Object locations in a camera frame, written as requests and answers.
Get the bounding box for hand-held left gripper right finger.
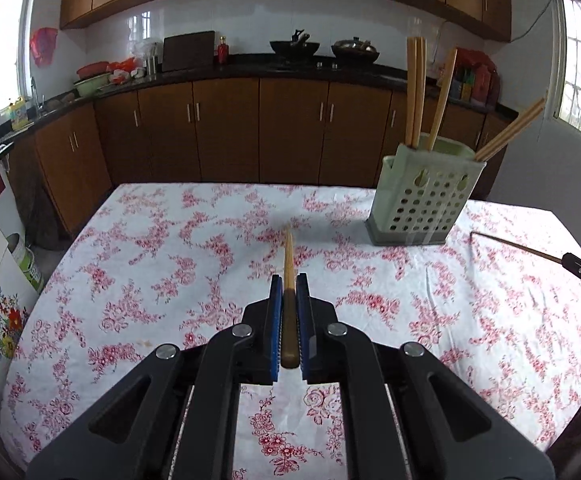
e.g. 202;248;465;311
295;272;556;480

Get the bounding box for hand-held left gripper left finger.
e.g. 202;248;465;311
25;274;284;480

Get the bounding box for dark brown chopstick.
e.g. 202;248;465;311
470;230;566;263

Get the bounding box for green perforated chopstick holder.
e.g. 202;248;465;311
365;132;488;247

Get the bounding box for red floral white tablecloth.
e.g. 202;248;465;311
0;182;581;480

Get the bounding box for brown lower kitchen cabinets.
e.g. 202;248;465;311
8;77;513;241

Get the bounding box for red bag of seasonings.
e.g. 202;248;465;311
453;47;498;108

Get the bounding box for white bucket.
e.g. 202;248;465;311
8;234;44;293

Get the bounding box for black kitchen countertop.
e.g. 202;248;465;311
0;52;516;143

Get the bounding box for gas stove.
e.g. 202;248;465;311
265;57;391;72

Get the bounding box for wok with lid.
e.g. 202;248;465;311
331;36;381;65

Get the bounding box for black wok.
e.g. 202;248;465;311
269;29;321;58

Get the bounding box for dark cutting board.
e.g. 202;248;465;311
162;31;216;73

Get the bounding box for orange plastic bag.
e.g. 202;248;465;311
109;57;138;83

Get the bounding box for green basin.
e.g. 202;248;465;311
74;72;112;97

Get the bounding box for white plastic bag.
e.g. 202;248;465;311
133;40;164;61

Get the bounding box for red basin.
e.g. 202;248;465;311
76;61;111;81

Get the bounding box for yellow detergent bottle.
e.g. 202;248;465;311
10;97;30;131

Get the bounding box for hanging red plastic bag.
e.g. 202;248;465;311
29;26;58;67

